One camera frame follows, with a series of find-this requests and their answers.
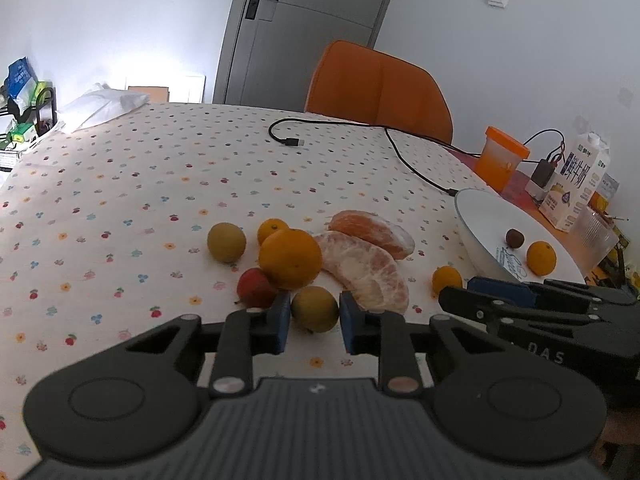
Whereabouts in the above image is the pale peeled citrus piece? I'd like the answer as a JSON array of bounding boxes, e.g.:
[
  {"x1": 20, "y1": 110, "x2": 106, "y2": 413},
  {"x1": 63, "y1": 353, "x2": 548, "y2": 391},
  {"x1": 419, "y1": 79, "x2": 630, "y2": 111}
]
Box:
[{"x1": 312, "y1": 231, "x2": 411, "y2": 313}]

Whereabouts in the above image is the black power adapter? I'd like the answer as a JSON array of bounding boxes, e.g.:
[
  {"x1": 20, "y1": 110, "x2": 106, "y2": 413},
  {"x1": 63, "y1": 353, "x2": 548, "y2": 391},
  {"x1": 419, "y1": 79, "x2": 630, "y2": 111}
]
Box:
[{"x1": 531, "y1": 159, "x2": 557, "y2": 189}]

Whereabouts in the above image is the large whole orange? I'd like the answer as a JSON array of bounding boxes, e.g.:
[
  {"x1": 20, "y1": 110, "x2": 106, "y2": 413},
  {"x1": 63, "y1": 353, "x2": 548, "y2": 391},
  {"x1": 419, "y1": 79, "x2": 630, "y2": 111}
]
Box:
[{"x1": 258, "y1": 228, "x2": 323, "y2": 291}]

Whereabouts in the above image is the yellow packet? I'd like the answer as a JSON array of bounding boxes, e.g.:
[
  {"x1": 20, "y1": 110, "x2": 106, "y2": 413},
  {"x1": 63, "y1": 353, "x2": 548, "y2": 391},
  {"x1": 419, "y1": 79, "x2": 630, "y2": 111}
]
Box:
[{"x1": 587, "y1": 191, "x2": 615, "y2": 215}]

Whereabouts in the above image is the orange chair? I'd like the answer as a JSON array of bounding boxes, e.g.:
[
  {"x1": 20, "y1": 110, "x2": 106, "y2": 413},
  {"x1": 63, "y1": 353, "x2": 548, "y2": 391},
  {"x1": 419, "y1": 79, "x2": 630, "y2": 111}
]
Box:
[{"x1": 304, "y1": 40, "x2": 454, "y2": 146}]

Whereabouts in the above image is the brown cardboard box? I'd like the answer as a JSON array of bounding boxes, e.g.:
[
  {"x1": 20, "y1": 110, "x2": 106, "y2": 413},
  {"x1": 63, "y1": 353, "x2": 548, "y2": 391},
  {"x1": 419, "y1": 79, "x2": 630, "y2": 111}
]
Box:
[{"x1": 126, "y1": 85, "x2": 170, "y2": 104}]

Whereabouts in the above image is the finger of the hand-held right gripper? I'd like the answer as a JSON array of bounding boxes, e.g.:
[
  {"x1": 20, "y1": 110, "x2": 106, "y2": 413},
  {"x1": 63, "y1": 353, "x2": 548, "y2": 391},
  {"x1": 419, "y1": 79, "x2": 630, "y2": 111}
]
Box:
[
  {"x1": 466, "y1": 276, "x2": 639, "y2": 312},
  {"x1": 438, "y1": 286, "x2": 607, "y2": 332}
]

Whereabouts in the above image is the grey door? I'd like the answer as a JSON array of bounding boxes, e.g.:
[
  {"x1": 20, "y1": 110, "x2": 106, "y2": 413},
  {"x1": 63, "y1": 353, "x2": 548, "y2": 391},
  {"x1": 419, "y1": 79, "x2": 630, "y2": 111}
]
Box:
[{"x1": 212, "y1": 0, "x2": 404, "y2": 107}]

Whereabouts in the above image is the small orange citrus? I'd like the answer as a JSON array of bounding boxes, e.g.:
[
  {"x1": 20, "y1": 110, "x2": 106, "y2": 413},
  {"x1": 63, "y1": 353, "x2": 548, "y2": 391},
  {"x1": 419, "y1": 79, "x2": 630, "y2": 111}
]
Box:
[
  {"x1": 257, "y1": 218, "x2": 290, "y2": 247},
  {"x1": 431, "y1": 266, "x2": 463, "y2": 297},
  {"x1": 526, "y1": 241, "x2": 557, "y2": 276}
]

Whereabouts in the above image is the deep orange peeled citrus half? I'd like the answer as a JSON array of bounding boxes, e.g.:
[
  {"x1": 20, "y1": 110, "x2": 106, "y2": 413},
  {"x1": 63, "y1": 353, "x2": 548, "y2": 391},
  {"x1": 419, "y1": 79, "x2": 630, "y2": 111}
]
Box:
[{"x1": 327, "y1": 211, "x2": 416, "y2": 261}]

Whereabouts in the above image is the white milk carton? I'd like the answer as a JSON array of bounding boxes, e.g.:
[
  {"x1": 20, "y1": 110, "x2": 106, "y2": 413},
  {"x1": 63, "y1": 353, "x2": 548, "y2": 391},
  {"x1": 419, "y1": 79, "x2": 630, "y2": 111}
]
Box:
[{"x1": 539, "y1": 132, "x2": 612, "y2": 233}]

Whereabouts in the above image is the floral dotted tablecloth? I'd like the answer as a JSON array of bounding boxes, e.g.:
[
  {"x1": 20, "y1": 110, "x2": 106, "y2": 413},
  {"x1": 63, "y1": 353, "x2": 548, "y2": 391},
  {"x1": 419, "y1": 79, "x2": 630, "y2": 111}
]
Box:
[{"x1": 0, "y1": 102, "x2": 503, "y2": 480}]

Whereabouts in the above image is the clear plastic cup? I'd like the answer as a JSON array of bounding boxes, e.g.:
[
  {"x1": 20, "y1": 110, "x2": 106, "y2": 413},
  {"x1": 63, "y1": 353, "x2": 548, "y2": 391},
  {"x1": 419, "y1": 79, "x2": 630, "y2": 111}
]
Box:
[{"x1": 569, "y1": 209, "x2": 620, "y2": 269}]

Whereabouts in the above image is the black charger cable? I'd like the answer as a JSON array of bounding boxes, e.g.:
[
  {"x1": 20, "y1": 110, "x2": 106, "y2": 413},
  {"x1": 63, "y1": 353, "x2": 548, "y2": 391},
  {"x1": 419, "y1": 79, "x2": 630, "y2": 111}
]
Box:
[{"x1": 521, "y1": 128, "x2": 568, "y2": 167}]

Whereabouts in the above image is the white plastic bag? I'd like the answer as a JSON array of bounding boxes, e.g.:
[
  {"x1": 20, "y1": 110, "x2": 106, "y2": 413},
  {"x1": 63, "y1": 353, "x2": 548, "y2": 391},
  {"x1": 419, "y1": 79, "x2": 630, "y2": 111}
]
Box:
[{"x1": 56, "y1": 82, "x2": 151, "y2": 134}]

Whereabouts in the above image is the small white carton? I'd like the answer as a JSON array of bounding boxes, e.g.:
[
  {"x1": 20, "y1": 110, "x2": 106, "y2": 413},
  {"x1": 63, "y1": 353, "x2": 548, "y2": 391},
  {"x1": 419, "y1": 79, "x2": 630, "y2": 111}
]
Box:
[{"x1": 595, "y1": 172, "x2": 621, "y2": 207}]

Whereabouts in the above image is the white power strip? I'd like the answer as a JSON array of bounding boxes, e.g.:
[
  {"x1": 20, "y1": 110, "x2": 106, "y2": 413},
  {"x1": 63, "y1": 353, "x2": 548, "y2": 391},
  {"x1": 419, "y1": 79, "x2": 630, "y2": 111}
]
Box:
[{"x1": 524, "y1": 179, "x2": 552, "y2": 204}]

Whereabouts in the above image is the orange lidded cup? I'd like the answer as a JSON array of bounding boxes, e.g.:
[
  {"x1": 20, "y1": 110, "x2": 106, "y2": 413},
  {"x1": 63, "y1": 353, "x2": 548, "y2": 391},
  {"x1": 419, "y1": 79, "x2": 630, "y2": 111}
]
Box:
[{"x1": 473, "y1": 126, "x2": 531, "y2": 194}]

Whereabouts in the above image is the yellow-green round fruit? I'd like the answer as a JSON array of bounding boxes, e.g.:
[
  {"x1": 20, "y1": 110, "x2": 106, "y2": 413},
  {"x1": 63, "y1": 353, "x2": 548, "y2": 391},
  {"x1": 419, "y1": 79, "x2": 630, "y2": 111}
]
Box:
[
  {"x1": 207, "y1": 222, "x2": 247, "y2": 264},
  {"x1": 291, "y1": 286, "x2": 340, "y2": 333}
]

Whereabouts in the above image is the black usb cable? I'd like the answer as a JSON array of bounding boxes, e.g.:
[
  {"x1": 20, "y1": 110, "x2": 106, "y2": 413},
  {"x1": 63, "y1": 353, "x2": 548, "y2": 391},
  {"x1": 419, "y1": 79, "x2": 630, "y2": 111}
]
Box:
[{"x1": 268, "y1": 118, "x2": 482, "y2": 197}]

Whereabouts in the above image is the small red fruit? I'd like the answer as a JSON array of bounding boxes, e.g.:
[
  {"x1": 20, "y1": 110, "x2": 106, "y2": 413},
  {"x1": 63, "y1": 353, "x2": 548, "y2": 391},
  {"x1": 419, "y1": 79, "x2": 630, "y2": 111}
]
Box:
[{"x1": 235, "y1": 267, "x2": 279, "y2": 309}]

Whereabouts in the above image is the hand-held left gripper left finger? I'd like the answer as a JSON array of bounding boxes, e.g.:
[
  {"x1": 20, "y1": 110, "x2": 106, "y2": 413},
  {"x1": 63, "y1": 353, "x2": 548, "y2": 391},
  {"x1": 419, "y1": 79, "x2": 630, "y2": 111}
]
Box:
[{"x1": 125, "y1": 291, "x2": 292, "y2": 398}]

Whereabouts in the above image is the black wire rack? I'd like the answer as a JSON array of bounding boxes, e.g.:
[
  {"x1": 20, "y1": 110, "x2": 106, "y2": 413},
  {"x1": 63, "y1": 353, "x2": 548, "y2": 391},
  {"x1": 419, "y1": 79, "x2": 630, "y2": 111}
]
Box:
[{"x1": 0, "y1": 87, "x2": 59, "y2": 153}]

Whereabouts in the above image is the blue and white bag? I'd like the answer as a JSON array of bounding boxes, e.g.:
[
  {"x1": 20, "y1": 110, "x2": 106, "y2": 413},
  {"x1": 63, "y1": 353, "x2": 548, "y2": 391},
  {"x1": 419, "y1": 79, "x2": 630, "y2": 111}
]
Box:
[{"x1": 4, "y1": 57, "x2": 39, "y2": 102}]

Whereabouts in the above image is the white bowl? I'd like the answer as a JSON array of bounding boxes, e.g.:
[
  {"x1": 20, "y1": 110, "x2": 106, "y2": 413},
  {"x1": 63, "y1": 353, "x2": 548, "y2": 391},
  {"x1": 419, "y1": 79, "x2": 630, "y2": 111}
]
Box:
[{"x1": 454, "y1": 188, "x2": 587, "y2": 284}]

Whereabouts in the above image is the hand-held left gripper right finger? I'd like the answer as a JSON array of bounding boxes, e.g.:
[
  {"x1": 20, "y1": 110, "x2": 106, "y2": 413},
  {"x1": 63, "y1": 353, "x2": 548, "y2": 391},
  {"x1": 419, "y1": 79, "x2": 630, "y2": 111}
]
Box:
[{"x1": 339, "y1": 291, "x2": 507, "y2": 395}]

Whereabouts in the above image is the orange table mat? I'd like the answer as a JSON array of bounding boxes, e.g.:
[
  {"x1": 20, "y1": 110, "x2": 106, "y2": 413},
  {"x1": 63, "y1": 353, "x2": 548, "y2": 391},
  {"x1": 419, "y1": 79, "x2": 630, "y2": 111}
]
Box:
[{"x1": 449, "y1": 147, "x2": 640, "y2": 291}]

